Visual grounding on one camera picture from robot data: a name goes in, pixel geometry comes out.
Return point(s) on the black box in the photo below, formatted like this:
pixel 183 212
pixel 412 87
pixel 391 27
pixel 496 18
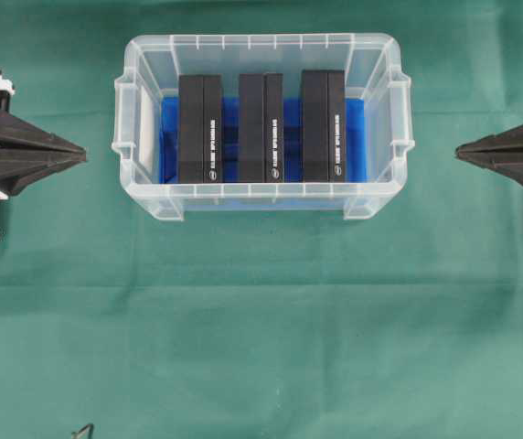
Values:
pixel 261 128
pixel 323 132
pixel 200 129

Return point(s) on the green table cloth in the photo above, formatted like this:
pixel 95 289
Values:
pixel 264 324

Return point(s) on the blue cloth liner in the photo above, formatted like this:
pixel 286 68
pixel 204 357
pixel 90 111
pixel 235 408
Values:
pixel 356 140

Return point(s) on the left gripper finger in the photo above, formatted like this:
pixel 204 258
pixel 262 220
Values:
pixel 17 133
pixel 19 170

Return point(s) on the clear plastic storage case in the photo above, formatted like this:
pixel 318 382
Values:
pixel 373 73

